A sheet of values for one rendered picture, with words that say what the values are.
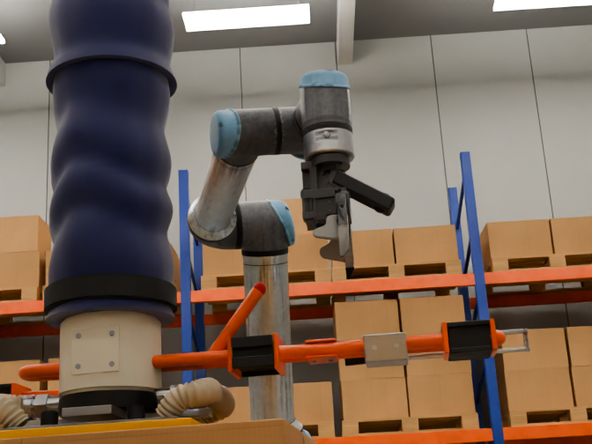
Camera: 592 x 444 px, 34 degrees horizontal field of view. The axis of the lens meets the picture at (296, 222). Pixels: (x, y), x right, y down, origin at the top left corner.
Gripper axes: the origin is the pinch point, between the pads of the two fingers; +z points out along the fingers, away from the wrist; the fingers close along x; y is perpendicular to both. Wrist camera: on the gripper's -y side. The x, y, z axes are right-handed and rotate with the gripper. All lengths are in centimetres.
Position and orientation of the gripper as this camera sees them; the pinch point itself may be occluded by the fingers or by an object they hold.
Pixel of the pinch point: (350, 269)
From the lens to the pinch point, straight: 167.7
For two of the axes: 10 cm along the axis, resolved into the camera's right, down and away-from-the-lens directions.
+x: -1.2, -3.0, -9.5
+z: 0.6, 9.5, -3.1
